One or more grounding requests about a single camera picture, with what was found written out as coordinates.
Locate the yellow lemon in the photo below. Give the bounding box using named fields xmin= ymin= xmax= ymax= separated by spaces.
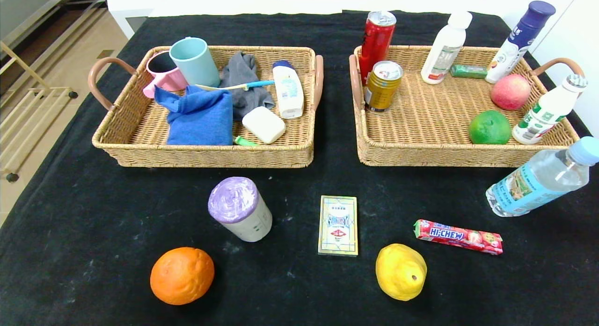
xmin=375 ymin=243 xmax=428 ymax=302

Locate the red Hi-Chew candy pack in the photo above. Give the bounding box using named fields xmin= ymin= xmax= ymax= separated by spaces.
xmin=414 ymin=219 xmax=504 ymax=255

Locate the clear water bottle blue cap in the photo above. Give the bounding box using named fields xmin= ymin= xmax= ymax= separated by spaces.
xmin=486 ymin=137 xmax=599 ymax=217

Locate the wicker basket with food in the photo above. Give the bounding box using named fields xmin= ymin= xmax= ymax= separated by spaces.
xmin=349 ymin=44 xmax=585 ymax=167

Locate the wicker basket with toiletries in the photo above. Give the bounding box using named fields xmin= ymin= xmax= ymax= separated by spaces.
xmin=88 ymin=45 xmax=324 ymax=168

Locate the white soap box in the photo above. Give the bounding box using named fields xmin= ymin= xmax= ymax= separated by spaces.
xmin=241 ymin=106 xmax=286 ymax=144

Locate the white lotion bottle blue cap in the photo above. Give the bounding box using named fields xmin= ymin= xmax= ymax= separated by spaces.
xmin=272 ymin=60 xmax=305 ymax=119

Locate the playing card box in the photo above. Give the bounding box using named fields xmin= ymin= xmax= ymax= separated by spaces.
xmin=318 ymin=195 xmax=359 ymax=257

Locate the purple trash bag roll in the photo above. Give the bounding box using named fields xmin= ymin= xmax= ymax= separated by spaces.
xmin=208 ymin=176 xmax=273 ymax=243

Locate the white and blue toothbrush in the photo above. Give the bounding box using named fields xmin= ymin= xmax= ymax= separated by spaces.
xmin=194 ymin=80 xmax=275 ymax=92

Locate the blue cloth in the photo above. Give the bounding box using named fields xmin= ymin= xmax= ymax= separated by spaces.
xmin=153 ymin=85 xmax=234 ymax=146

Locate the gold drink can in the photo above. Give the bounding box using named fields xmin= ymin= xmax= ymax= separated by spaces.
xmin=364 ymin=60 xmax=404 ymax=113

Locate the grey cloth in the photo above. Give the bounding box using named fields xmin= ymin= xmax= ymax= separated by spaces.
xmin=219 ymin=51 xmax=276 ymax=122

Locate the black tablecloth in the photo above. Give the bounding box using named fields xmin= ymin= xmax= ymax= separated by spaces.
xmin=0 ymin=9 xmax=599 ymax=326

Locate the light teal plastic cup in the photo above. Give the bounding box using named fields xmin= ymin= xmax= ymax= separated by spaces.
xmin=169 ymin=37 xmax=220 ymax=88

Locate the red drink can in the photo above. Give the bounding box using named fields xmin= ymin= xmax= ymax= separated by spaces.
xmin=358 ymin=11 xmax=397 ymax=86

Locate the pink plastic cup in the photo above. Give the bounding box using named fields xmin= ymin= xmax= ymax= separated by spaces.
xmin=143 ymin=50 xmax=188 ymax=98

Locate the orange fruit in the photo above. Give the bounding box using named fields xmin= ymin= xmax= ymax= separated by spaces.
xmin=150 ymin=246 xmax=215 ymax=305

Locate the white table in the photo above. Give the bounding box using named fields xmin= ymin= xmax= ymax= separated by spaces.
xmin=107 ymin=0 xmax=581 ymax=40

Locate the green gum pack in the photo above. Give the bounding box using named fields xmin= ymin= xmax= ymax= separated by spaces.
xmin=450 ymin=64 xmax=488 ymax=79

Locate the green citrus fruit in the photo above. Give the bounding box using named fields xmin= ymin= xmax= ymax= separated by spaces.
xmin=469 ymin=110 xmax=512 ymax=145

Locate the red apple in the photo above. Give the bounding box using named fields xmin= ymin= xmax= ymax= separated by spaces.
xmin=490 ymin=73 xmax=532 ymax=111

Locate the white bottle purple cap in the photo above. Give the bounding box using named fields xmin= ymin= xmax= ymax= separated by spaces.
xmin=485 ymin=0 xmax=556 ymax=84

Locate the white yogurt bottle green label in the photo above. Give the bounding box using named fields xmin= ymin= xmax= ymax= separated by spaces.
xmin=512 ymin=74 xmax=588 ymax=145

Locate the beige wheeled rack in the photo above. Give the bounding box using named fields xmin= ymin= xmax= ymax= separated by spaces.
xmin=0 ymin=41 xmax=79 ymax=184

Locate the grey metal shelf frame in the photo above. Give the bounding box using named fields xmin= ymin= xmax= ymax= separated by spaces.
xmin=0 ymin=0 xmax=108 ymax=51

